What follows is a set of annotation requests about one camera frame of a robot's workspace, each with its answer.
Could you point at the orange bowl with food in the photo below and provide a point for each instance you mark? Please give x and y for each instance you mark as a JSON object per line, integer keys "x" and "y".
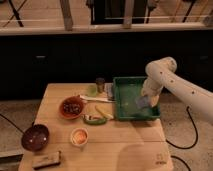
{"x": 71, "y": 107}

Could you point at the dark eraser block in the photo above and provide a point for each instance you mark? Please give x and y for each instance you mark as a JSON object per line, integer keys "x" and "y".
{"x": 46, "y": 160}

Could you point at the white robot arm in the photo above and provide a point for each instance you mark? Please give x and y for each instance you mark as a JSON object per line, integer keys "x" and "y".
{"x": 161, "y": 74}

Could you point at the dark purple bowl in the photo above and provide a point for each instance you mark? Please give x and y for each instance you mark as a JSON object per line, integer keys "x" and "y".
{"x": 35, "y": 138}

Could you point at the grey small packet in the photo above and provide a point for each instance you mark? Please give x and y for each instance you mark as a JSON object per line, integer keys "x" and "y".
{"x": 110, "y": 91}

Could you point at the dark spice jar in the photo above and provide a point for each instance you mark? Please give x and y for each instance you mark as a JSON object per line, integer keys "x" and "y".
{"x": 100, "y": 83}

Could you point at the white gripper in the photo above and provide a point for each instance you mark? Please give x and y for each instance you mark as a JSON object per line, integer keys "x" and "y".
{"x": 150, "y": 95}

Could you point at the yellow banana toy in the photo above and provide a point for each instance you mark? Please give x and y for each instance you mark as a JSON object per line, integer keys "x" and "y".
{"x": 104, "y": 113}

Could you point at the light green small item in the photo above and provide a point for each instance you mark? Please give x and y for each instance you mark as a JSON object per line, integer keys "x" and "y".
{"x": 92, "y": 91}

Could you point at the white handled knife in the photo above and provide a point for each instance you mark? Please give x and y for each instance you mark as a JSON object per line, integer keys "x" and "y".
{"x": 96, "y": 99}

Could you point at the small orange cup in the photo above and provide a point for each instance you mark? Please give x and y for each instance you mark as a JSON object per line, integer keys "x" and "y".
{"x": 79, "y": 137}

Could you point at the green toy vegetable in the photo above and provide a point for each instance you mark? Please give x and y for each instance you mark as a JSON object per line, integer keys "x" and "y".
{"x": 92, "y": 120}

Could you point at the wooden table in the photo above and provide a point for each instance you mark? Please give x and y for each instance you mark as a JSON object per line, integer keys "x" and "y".
{"x": 114, "y": 146}

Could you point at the green plastic tray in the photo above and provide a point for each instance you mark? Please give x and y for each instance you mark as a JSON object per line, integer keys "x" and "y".
{"x": 127, "y": 91}

